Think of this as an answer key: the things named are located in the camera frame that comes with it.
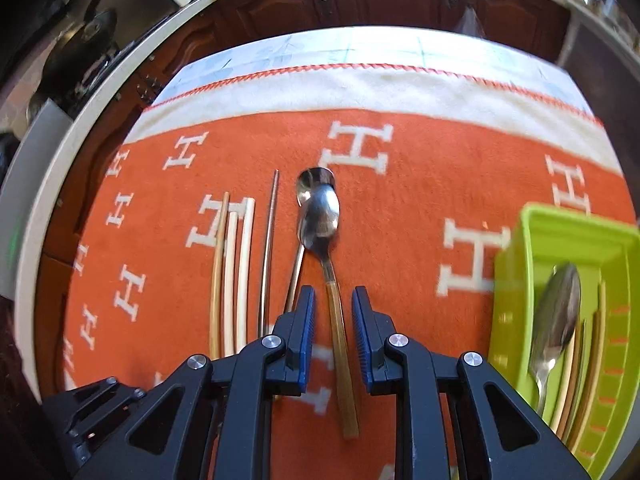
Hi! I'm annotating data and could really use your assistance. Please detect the amber-handled metal spoon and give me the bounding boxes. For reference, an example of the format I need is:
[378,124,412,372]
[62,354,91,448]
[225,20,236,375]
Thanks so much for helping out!
[298,184,360,440]

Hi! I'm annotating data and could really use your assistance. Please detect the black pan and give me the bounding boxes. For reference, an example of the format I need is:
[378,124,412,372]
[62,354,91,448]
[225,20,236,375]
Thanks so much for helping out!
[39,0,122,97]

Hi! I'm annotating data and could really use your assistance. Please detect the brown wooden chopstick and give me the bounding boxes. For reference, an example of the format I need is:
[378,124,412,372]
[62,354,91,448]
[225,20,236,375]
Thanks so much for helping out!
[574,282,607,453]
[559,324,587,437]

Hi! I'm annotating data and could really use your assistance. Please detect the two-tone wooden chopstick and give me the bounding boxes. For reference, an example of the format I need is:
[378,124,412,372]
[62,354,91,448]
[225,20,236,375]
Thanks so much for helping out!
[209,192,230,361]

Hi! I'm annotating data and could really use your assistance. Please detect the clear plastic bag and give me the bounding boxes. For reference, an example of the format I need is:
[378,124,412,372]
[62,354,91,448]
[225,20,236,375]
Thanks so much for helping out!
[452,5,487,39]

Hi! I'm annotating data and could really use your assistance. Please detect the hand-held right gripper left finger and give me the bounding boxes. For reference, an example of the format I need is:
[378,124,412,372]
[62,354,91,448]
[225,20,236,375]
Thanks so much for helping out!
[75,285,317,480]

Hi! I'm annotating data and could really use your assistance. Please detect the pale grid table cover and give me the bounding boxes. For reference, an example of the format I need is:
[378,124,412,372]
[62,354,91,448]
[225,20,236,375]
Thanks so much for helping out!
[165,25,597,111]

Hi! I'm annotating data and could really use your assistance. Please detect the round-bowl small metal spoon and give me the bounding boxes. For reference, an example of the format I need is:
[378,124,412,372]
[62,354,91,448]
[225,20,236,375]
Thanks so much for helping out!
[284,168,336,313]

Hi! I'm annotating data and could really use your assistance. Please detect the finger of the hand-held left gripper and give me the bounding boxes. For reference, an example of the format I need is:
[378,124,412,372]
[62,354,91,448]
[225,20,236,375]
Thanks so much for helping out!
[64,386,166,476]
[42,376,122,431]

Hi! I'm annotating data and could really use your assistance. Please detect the metal chopstick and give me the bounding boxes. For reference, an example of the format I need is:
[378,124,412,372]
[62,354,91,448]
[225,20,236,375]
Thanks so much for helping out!
[257,169,280,337]

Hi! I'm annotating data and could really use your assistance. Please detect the orange letter-print blanket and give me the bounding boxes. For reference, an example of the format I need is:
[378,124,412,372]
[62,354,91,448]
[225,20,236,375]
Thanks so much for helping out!
[62,62,627,480]

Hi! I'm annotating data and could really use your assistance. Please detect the green plastic tray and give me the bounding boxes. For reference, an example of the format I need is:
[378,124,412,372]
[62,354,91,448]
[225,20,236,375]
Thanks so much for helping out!
[487,202,640,480]

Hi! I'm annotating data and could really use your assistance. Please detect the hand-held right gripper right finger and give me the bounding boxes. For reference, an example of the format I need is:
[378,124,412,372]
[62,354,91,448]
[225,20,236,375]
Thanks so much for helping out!
[351,285,592,480]

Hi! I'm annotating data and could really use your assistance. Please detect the large metal spoon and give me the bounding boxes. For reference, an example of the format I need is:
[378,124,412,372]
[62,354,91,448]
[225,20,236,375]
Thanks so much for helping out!
[528,263,582,412]

